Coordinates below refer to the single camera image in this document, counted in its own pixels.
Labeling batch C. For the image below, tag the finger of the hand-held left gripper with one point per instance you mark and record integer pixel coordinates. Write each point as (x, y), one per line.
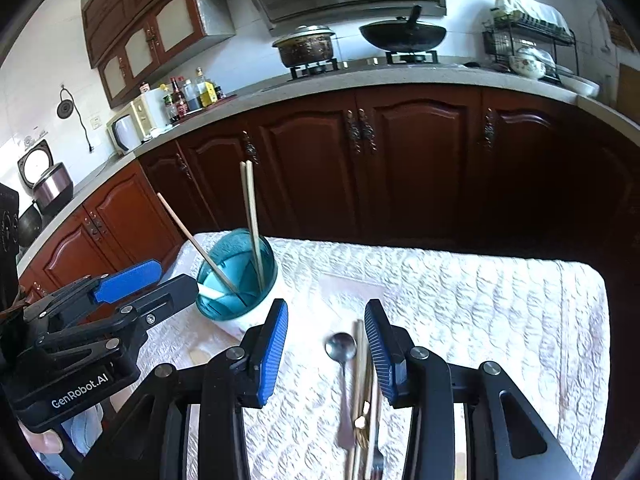
(130, 280)
(165, 292)

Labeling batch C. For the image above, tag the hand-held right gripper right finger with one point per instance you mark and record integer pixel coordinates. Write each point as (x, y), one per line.
(380, 355)

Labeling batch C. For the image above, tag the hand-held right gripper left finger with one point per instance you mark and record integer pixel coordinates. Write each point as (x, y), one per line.
(272, 355)

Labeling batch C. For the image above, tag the light wooden chopstick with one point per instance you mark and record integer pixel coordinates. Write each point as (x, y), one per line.
(190, 240)
(361, 340)
(355, 340)
(245, 185)
(251, 185)

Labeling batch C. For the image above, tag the metal spoon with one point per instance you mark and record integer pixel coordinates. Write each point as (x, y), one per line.
(341, 347)

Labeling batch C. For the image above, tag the white spoon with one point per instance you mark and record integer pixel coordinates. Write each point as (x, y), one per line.
(207, 290)

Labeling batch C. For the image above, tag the small gold utensil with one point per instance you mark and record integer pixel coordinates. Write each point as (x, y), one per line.
(361, 420)

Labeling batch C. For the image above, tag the teal and white utensil holder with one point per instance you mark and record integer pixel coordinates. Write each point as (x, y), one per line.
(235, 265)

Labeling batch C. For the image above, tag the metal fork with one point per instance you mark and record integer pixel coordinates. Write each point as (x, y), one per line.
(378, 465)

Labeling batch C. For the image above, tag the person's blue jeans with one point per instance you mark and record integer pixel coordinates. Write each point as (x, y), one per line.
(87, 430)

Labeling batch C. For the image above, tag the quilted pink tablecloth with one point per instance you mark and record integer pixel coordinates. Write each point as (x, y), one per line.
(475, 310)

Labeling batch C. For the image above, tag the black pot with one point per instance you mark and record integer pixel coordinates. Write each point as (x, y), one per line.
(30, 222)

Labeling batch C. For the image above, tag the rice cooker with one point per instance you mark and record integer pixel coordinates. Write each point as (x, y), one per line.
(50, 185)

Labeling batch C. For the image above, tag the white rag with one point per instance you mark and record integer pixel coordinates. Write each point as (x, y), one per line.
(160, 132)

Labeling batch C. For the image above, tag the cream microwave oven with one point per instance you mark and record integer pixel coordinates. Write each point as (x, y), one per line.
(150, 110)

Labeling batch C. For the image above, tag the brown wooden base cabinet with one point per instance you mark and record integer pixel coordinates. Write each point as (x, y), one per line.
(410, 160)

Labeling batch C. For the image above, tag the group of condiment bottles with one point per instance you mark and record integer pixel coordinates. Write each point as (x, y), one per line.
(205, 92)

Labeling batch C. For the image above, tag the brown glass-door upper cabinet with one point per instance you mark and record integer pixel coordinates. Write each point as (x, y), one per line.
(150, 30)

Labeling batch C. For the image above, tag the grey stone countertop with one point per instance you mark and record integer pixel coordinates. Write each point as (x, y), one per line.
(310, 87)

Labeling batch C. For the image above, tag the stained metal cooking pot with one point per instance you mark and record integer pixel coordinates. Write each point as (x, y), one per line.
(305, 50)

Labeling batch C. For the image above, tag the gas stove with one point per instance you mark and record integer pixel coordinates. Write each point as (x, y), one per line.
(360, 62)

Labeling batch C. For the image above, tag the black wok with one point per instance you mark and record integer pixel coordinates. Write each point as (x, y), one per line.
(400, 35)

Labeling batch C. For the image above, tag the floral white bowl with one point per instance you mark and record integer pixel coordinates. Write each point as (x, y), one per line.
(527, 66)

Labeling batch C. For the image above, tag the plain white bowl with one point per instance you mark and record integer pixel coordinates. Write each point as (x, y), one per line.
(582, 86)

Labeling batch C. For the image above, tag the wooden cutting board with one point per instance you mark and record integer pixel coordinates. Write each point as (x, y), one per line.
(629, 90)

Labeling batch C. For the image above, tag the white cloth on rack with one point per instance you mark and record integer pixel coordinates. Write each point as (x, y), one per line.
(542, 15)

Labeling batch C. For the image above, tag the white wall socket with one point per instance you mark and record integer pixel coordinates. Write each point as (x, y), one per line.
(97, 121)

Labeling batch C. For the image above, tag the black round wall hanging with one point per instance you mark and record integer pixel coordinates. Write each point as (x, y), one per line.
(65, 108)

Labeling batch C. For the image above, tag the wicker wall basket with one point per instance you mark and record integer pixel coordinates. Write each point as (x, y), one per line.
(622, 35)

